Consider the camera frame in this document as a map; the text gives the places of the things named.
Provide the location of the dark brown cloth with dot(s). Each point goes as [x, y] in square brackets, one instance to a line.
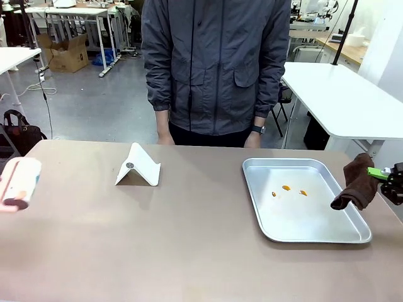
[359, 185]

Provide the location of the white plastic container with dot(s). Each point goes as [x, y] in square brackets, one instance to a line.
[355, 37]

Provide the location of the person's right forearm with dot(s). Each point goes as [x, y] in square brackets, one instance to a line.
[159, 91]

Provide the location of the black shoulder bag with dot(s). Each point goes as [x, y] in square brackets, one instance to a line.
[22, 133]

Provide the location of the long white lab desk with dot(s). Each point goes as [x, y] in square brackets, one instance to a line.
[78, 12]

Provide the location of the black wrist watch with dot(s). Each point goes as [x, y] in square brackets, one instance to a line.
[259, 129]

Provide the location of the white table with white legs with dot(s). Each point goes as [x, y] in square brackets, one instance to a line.
[340, 94]

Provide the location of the black box under table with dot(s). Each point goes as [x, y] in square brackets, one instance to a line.
[316, 132]

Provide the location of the black tripod pole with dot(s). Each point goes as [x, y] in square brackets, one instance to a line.
[28, 25]

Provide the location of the person's left forearm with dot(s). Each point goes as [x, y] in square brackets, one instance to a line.
[267, 94]

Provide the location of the wooden top lab table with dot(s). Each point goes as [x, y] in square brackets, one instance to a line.
[349, 50]

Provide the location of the open cardboard box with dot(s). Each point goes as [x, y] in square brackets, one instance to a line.
[66, 58]

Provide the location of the black tall stand pole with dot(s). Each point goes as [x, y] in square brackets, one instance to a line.
[344, 31]

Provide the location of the blue plastic bag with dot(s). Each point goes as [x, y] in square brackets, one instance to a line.
[105, 56]

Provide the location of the person's right hand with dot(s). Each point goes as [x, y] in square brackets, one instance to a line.
[165, 135]

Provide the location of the silver metal tray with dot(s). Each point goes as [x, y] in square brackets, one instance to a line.
[299, 220]

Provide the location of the person's left hand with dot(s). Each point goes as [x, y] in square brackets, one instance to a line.
[253, 141]

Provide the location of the black trousers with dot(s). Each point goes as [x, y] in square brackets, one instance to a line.
[207, 138]

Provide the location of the white low cabinet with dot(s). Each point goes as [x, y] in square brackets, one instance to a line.
[308, 54]

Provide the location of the person in grey jacket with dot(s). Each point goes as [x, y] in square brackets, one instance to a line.
[217, 63]

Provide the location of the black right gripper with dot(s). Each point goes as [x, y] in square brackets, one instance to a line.
[395, 185]

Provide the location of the white folded stand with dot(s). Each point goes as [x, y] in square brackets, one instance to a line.
[141, 170]

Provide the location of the black folding chair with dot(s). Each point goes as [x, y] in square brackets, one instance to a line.
[285, 99]

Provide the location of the white table with round corner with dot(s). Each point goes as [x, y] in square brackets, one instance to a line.
[15, 56]

